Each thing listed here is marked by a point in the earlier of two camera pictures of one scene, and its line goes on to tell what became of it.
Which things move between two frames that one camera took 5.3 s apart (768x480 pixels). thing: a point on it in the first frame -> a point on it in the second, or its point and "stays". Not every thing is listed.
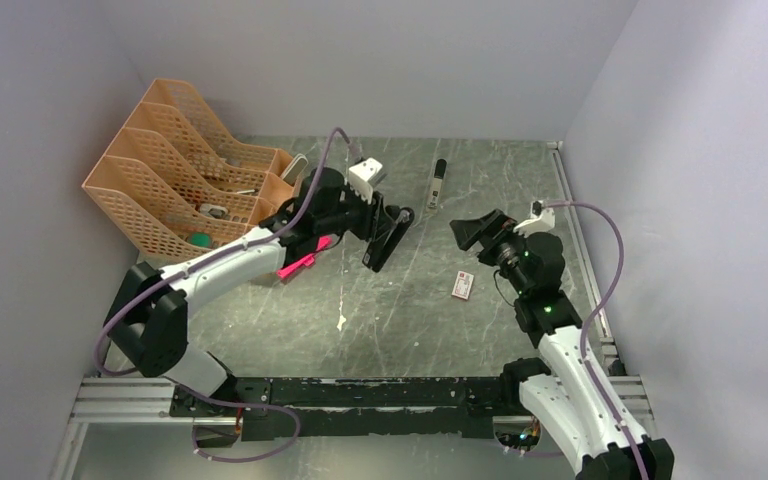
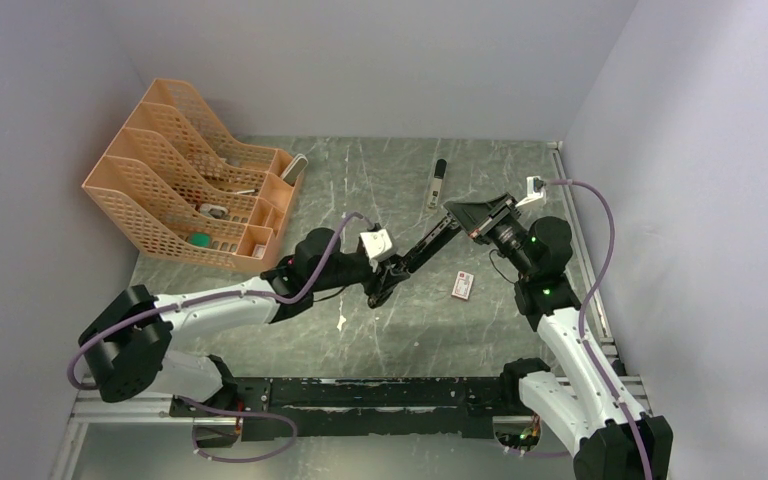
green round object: (202, 239) stays
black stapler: (383, 226) -> (424, 246)
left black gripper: (375, 199) -> (375, 275)
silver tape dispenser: (216, 211) stays
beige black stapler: (435, 191) stays
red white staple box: (462, 285) stays
